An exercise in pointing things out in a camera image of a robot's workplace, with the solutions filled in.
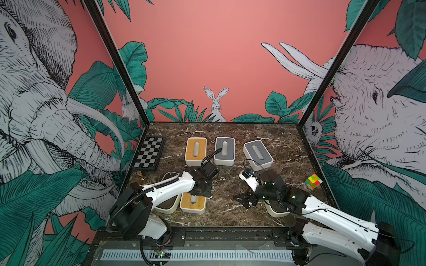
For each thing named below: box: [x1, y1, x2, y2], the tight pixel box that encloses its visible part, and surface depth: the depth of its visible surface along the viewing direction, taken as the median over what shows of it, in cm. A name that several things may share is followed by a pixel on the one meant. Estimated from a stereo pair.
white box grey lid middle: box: [214, 136, 236, 166], surface depth 103 cm
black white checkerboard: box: [133, 135, 166, 173], surface depth 100 cm
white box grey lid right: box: [242, 139, 275, 172], surface depth 100 cm
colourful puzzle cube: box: [304, 173, 323, 191], surface depth 90 cm
